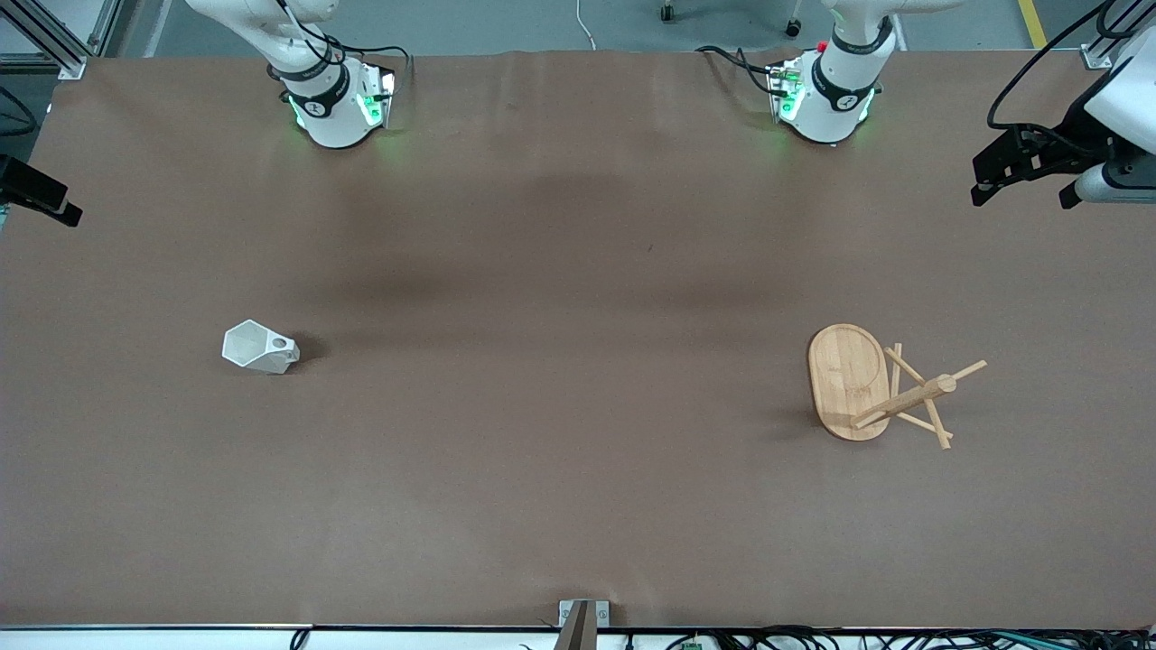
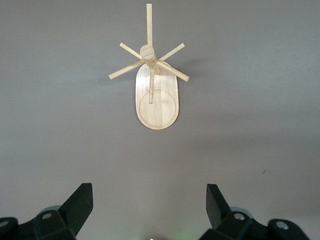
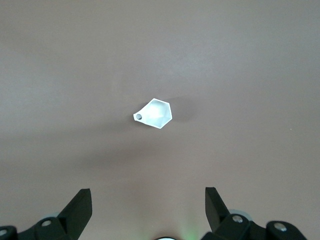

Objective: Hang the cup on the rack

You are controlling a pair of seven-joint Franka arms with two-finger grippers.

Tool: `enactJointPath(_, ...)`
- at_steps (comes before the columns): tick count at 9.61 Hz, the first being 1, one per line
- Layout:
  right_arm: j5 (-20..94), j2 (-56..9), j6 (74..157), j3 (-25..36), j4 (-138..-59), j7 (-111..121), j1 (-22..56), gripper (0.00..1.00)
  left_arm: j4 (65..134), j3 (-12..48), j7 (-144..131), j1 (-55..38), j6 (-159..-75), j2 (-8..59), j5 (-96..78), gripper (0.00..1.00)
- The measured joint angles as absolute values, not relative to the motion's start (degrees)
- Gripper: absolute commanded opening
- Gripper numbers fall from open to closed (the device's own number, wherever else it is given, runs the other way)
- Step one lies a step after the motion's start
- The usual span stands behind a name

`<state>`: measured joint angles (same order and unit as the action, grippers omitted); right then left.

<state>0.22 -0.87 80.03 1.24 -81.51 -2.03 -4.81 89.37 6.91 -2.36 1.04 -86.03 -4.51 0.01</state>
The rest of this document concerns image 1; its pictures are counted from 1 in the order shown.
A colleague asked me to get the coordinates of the white faceted cup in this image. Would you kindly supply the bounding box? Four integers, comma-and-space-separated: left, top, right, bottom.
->
222, 320, 301, 376

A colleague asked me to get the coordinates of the wooden cup rack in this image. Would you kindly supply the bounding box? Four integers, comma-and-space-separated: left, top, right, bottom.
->
806, 323, 988, 450

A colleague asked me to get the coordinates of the yellow floor tape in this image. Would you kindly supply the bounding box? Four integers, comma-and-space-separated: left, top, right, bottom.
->
1018, 0, 1049, 51

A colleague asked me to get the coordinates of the left arm wrist cable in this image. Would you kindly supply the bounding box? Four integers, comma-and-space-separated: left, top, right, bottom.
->
986, 0, 1116, 138

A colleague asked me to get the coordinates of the black cable beside table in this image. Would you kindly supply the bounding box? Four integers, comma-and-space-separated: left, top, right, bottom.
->
0, 86, 39, 138

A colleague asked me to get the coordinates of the aluminium frame post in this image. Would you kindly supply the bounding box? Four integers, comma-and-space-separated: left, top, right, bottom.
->
1079, 0, 1156, 71
0, 0, 123, 80

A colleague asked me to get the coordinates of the left arm base cable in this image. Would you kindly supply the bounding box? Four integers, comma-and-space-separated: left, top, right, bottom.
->
695, 43, 787, 96

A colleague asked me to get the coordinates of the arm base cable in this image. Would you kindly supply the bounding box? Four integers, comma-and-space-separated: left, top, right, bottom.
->
695, 43, 787, 96
271, 0, 415, 100

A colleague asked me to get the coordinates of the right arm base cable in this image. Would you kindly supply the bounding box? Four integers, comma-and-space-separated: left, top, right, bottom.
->
271, 0, 415, 100

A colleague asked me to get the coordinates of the black cable bundle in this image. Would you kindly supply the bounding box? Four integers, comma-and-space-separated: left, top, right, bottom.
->
664, 625, 1156, 650

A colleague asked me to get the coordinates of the metal table edge bracket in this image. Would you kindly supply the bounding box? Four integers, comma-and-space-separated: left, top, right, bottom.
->
558, 599, 611, 629

